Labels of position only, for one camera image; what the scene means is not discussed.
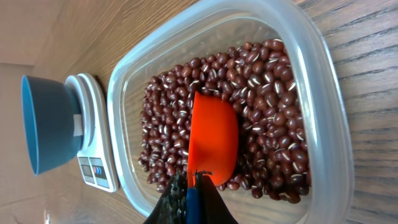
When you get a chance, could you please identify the red beans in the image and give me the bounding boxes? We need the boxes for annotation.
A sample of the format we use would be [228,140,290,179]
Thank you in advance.
[137,39,311,203]

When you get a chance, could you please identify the clear plastic food container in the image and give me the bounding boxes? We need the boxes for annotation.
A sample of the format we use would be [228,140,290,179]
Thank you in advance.
[107,0,354,224]

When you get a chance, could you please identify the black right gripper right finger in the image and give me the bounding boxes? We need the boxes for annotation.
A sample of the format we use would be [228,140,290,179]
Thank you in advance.
[195,171,238,224]

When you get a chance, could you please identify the white digital kitchen scale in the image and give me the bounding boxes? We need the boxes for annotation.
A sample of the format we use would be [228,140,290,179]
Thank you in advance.
[65,73,119,192]

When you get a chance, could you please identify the blue plastic bowl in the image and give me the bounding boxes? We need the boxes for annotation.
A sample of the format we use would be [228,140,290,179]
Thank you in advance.
[21,75,83,175]

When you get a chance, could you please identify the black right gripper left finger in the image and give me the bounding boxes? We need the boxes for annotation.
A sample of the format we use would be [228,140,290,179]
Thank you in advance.
[144,173,187,224]

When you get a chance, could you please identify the red measuring scoop blue handle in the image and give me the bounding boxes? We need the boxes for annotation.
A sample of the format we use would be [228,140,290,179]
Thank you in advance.
[185,93,238,223]

